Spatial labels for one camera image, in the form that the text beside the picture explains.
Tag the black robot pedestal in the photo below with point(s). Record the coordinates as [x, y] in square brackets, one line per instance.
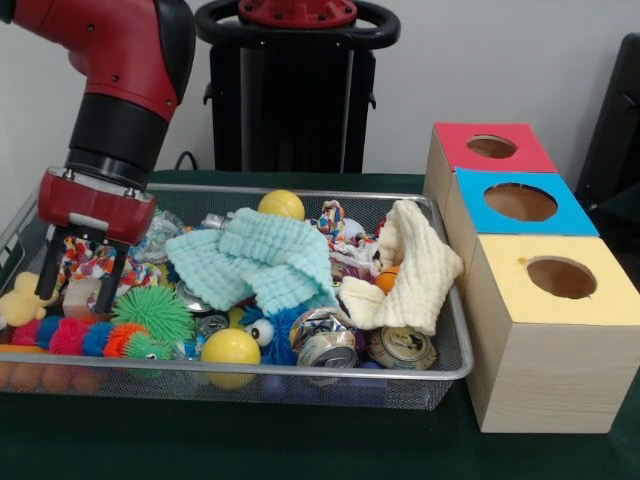
[300, 100]

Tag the dark green table cloth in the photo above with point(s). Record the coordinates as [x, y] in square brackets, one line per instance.
[250, 445]

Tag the cream knit cloth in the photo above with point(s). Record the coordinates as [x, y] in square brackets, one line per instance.
[415, 280]

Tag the blue spiky eyed toy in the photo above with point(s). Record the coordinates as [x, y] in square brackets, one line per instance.
[280, 330]

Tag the black upright panel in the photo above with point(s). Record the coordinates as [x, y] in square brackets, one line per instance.
[620, 125]

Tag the green covered side table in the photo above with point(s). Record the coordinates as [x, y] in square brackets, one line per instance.
[625, 197]

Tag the light blue knit cloth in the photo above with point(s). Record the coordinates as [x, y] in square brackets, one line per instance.
[265, 260]

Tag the yellow ball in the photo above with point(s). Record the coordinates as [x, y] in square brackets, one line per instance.
[230, 350]
[281, 205]

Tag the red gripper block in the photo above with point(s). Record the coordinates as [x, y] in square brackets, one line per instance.
[95, 210]

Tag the yellow sponge duck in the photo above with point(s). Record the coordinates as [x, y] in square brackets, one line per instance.
[22, 300]

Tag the plain green spiky ball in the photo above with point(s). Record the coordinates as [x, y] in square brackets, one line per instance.
[150, 310]

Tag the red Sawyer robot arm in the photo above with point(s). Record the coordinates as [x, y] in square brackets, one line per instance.
[125, 50]

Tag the wooden box with three holes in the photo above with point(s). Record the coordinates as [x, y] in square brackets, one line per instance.
[550, 375]

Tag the rainbow spiky caterpillar toy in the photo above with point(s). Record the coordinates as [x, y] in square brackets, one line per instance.
[70, 337]

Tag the clear mesh bin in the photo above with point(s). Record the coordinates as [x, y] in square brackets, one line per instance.
[430, 380]

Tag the blue white crushed can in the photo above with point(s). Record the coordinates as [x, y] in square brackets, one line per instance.
[325, 345]

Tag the silver crushed can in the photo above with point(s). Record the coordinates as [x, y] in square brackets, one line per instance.
[402, 347]

